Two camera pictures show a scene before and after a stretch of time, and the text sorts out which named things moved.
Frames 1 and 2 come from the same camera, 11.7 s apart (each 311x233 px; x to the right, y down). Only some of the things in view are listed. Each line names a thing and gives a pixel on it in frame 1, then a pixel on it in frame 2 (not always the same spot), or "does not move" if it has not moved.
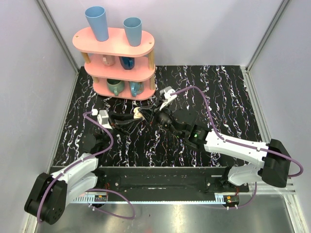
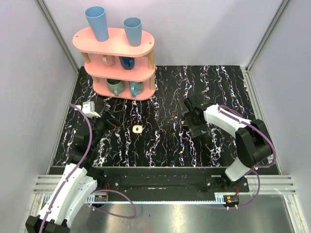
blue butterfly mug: (136, 88) does not move
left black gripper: (113, 122) to (105, 119)
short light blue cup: (133, 26) does not move
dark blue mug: (127, 62) does not move
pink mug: (108, 60) does not move
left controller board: (100, 198) does not move
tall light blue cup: (96, 16) does not move
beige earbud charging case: (137, 115) to (137, 128)
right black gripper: (156, 114) to (194, 131)
